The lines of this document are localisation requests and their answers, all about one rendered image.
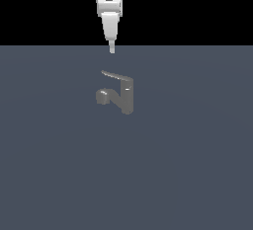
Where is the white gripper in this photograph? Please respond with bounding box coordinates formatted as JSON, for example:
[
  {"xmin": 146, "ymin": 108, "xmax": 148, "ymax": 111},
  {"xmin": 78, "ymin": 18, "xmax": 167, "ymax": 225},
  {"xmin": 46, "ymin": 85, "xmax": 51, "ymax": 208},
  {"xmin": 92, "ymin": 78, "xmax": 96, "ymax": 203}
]
[{"xmin": 100, "ymin": 11, "xmax": 121, "ymax": 55}]

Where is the grey metal faucet body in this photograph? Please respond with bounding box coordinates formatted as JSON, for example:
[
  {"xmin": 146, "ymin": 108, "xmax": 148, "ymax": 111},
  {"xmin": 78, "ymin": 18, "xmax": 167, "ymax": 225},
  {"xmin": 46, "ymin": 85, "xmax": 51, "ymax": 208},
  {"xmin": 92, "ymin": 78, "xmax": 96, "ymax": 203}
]
[{"xmin": 95, "ymin": 78, "xmax": 135, "ymax": 116}]

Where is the grey faucet lever handle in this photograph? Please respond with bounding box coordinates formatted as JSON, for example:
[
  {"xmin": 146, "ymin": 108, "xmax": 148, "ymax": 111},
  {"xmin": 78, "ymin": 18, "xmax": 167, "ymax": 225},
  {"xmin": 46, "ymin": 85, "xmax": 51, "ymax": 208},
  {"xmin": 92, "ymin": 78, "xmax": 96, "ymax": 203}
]
[{"xmin": 100, "ymin": 69, "xmax": 134, "ymax": 87}]

